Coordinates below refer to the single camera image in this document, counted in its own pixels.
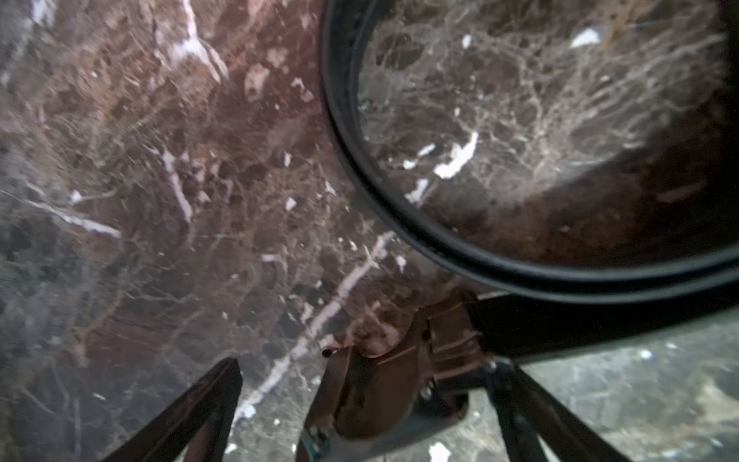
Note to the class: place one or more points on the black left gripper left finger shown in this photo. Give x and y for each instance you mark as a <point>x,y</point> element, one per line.
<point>196,425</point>

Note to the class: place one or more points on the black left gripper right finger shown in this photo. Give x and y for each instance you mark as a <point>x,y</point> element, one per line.
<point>530,416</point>

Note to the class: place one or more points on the black belt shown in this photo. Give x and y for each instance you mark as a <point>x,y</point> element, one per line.
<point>367,406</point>

